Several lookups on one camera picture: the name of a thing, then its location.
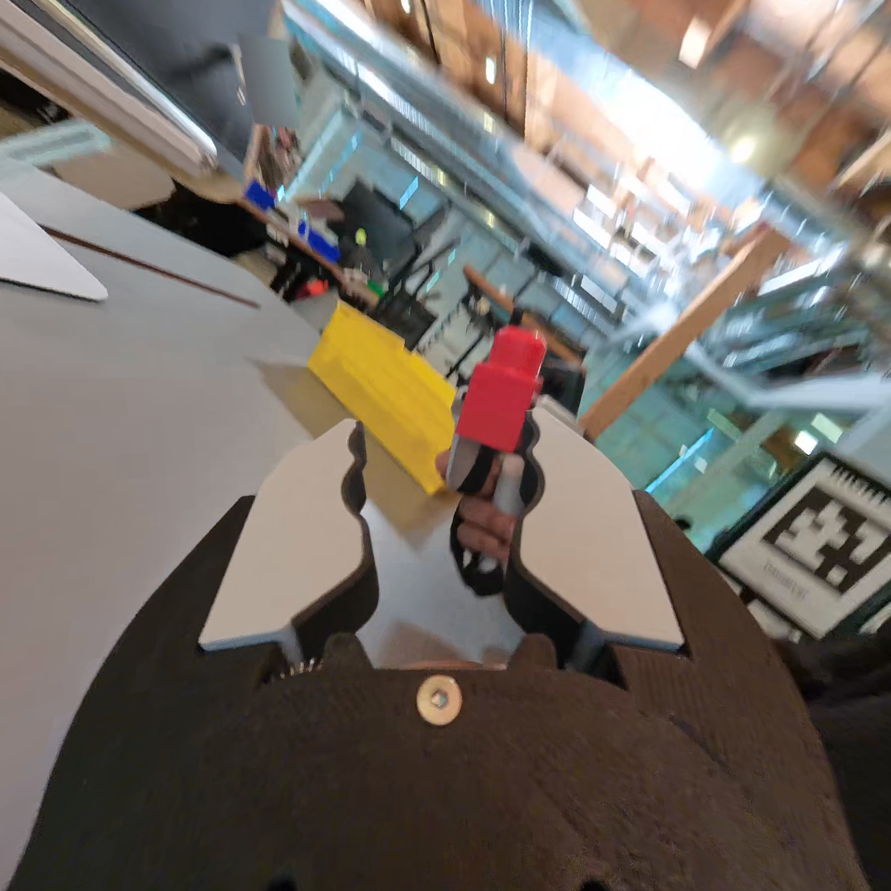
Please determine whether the person's right hand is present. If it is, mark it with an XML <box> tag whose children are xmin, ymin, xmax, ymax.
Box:
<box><xmin>434</xmin><ymin>449</ymin><xmax>519</xmax><ymax>558</ymax></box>

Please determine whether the silver laptop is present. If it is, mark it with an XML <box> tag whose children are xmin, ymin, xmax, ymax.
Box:
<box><xmin>0</xmin><ymin>0</ymin><xmax>218</xmax><ymax>175</ymax></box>

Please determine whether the tilted wooden desk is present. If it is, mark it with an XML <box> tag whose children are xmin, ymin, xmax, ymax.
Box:
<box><xmin>461</xmin><ymin>263</ymin><xmax>584</xmax><ymax>368</ymax></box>

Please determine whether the yellow storage bin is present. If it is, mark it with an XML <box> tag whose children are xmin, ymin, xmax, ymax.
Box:
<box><xmin>307</xmin><ymin>299</ymin><xmax>462</xmax><ymax>497</ymax></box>

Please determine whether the red toy block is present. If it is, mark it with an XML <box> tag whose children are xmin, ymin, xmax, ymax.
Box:
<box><xmin>452</xmin><ymin>326</ymin><xmax>549</xmax><ymax>455</ymax></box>

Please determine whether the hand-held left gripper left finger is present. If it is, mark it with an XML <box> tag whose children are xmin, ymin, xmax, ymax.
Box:
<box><xmin>198</xmin><ymin>418</ymin><xmax>381</xmax><ymax>664</ymax></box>

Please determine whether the framed tag poster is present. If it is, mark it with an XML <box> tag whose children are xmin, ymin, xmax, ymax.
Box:
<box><xmin>705</xmin><ymin>451</ymin><xmax>891</xmax><ymax>641</ymax></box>

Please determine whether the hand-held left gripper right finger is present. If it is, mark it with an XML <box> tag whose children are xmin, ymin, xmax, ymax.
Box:
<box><xmin>503</xmin><ymin>406</ymin><xmax>686</xmax><ymax>671</ymax></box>

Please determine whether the person's right forearm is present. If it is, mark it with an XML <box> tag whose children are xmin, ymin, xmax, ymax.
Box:
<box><xmin>776</xmin><ymin>623</ymin><xmax>891</xmax><ymax>891</ymax></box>

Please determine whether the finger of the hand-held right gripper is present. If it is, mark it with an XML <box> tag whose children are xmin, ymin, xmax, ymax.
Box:
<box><xmin>491</xmin><ymin>454</ymin><xmax>526</xmax><ymax>517</ymax></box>
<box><xmin>444</xmin><ymin>432</ymin><xmax>483</xmax><ymax>497</ymax></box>

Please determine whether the wooden pillar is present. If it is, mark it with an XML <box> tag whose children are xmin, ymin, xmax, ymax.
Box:
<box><xmin>576</xmin><ymin>228</ymin><xmax>792</xmax><ymax>441</ymax></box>

